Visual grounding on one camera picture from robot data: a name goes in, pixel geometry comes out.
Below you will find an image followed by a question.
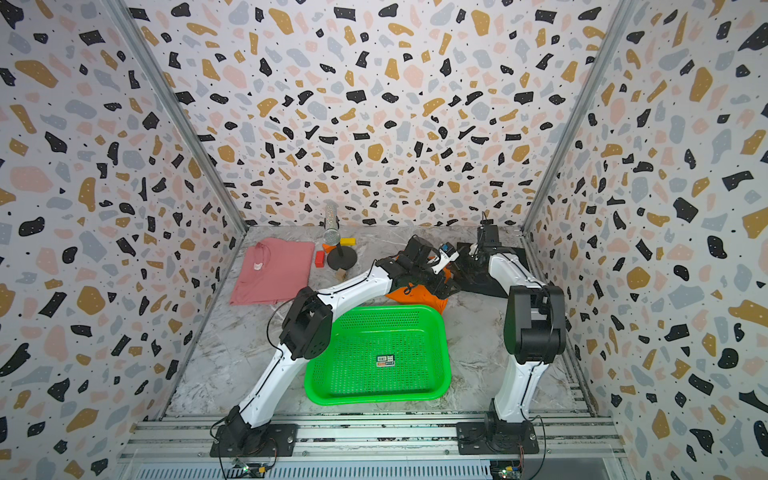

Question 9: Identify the label sticker in basket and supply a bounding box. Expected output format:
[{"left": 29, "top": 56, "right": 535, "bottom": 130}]
[{"left": 376, "top": 354, "right": 396, "bottom": 368}]

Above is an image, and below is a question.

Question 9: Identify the green plastic basket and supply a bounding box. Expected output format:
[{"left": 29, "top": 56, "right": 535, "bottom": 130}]
[{"left": 304, "top": 305, "right": 452, "bottom": 406}]

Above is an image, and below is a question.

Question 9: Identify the pink t-shirt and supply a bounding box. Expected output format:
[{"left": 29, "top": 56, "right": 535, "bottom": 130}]
[{"left": 230, "top": 238, "right": 315, "bottom": 305}]

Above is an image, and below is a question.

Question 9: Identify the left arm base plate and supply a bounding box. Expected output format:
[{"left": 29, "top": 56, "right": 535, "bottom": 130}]
[{"left": 209, "top": 423, "right": 298, "bottom": 458}]

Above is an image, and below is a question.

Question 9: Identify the black round disc stand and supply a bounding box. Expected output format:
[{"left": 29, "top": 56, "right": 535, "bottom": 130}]
[{"left": 326, "top": 239, "right": 358, "bottom": 271}]

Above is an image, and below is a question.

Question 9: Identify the orange t-shirt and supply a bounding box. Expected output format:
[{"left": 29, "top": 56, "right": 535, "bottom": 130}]
[{"left": 386, "top": 285, "right": 448, "bottom": 314}]

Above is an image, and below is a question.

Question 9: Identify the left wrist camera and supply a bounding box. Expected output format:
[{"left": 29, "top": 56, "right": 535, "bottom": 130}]
[{"left": 430, "top": 242, "right": 459, "bottom": 272}]

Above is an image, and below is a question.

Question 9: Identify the black folded t-shirt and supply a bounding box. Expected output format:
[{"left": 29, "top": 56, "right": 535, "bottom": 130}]
[{"left": 452, "top": 242, "right": 540, "bottom": 298}]

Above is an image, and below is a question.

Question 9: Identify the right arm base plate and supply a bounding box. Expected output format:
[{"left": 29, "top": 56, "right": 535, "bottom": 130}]
[{"left": 456, "top": 421, "right": 540, "bottom": 455}]

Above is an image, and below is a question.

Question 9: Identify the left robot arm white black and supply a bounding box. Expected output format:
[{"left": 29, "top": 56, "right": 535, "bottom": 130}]
[{"left": 211, "top": 235, "right": 459, "bottom": 452}]

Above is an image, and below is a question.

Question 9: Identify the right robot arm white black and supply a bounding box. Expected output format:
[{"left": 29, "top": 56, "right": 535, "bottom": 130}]
[{"left": 457, "top": 243, "right": 566, "bottom": 424}]

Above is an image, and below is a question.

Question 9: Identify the aluminium rail frame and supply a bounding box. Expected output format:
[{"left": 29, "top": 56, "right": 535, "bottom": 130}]
[{"left": 114, "top": 412, "right": 634, "bottom": 479}]

